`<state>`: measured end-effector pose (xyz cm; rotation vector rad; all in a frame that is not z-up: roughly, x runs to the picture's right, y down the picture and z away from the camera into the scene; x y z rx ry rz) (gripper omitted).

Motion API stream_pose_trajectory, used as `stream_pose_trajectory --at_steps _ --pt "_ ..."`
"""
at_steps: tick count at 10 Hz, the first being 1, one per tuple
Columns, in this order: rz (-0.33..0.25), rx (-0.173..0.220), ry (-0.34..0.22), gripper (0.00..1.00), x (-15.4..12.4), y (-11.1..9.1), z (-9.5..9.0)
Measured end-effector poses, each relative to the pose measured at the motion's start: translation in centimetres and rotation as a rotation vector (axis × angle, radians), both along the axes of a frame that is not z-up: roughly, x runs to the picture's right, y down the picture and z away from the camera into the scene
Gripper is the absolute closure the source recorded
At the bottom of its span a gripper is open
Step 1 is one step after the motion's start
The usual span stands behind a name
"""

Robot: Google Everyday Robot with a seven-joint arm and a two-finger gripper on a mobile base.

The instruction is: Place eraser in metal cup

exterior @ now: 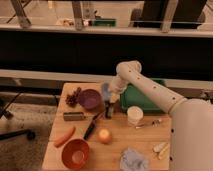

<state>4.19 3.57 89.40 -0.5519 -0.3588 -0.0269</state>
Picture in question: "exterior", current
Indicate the grey blue gripper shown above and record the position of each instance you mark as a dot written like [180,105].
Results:
[107,98]

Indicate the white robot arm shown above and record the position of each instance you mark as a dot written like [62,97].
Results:
[191,146]

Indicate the white metal cup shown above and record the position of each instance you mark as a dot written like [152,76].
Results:
[134,115]

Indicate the purple bowl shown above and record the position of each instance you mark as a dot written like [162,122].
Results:
[89,99]

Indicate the green plastic tray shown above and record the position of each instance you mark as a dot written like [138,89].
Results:
[134,97]

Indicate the yellow orange apple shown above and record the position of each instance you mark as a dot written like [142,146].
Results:
[104,136]

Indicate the dark grape bunch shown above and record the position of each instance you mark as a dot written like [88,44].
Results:
[71,99]

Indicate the silver spoon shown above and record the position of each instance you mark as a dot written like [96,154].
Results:
[152,123]

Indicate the orange carrot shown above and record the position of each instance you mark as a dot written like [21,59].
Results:
[63,139]

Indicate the orange red bowl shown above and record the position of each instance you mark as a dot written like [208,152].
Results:
[75,154]

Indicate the blue crumpled cloth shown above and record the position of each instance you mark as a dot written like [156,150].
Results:
[131,160]

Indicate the black office chair base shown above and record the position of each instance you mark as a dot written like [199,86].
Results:
[30,135]

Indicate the black handled knife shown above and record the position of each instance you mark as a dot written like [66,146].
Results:
[91,126]

